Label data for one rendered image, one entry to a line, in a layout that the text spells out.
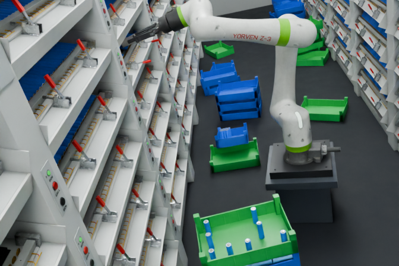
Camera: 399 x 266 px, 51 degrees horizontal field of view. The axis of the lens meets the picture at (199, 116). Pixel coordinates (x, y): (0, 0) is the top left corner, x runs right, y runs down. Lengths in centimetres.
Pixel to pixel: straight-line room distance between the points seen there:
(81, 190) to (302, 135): 114
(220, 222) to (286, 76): 83
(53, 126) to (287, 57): 126
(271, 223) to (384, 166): 115
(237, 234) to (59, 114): 74
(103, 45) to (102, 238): 63
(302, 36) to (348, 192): 92
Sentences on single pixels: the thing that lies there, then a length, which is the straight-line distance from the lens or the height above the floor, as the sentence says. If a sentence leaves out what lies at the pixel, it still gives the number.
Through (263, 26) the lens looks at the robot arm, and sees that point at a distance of 177.
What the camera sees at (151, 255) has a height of 37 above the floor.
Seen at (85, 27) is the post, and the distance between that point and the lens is 147.
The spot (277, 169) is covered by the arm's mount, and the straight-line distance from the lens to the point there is 201.
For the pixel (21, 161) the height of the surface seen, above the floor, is 114.
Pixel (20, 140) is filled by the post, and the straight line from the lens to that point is 86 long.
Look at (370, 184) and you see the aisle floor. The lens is 240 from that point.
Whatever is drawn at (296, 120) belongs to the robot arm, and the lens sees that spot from 192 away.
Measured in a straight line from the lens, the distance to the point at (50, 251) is 97.
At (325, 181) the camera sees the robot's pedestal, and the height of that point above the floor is 28.
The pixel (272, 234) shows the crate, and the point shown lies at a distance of 146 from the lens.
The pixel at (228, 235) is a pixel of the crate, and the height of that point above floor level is 48.
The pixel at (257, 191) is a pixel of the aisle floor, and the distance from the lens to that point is 240.
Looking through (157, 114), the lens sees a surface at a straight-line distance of 218.
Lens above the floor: 151
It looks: 28 degrees down
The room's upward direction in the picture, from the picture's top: 14 degrees counter-clockwise
